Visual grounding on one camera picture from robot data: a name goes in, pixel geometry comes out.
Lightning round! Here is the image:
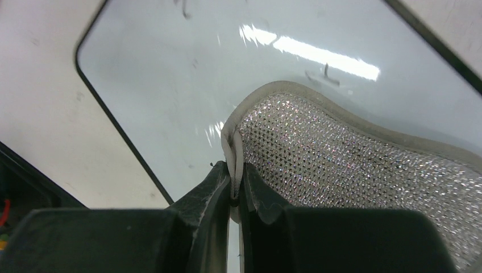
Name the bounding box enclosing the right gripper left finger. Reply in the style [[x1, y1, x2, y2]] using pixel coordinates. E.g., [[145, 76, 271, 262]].
[[1, 161, 230, 272]]

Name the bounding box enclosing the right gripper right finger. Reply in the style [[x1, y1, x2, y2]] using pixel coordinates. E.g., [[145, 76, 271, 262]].
[[239, 163, 456, 272]]

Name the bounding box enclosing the white whiteboard black frame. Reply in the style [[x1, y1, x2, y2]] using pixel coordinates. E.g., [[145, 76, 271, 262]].
[[76, 1, 481, 202]]

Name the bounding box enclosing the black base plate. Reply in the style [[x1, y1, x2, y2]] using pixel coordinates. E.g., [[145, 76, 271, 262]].
[[1, 143, 85, 252]]

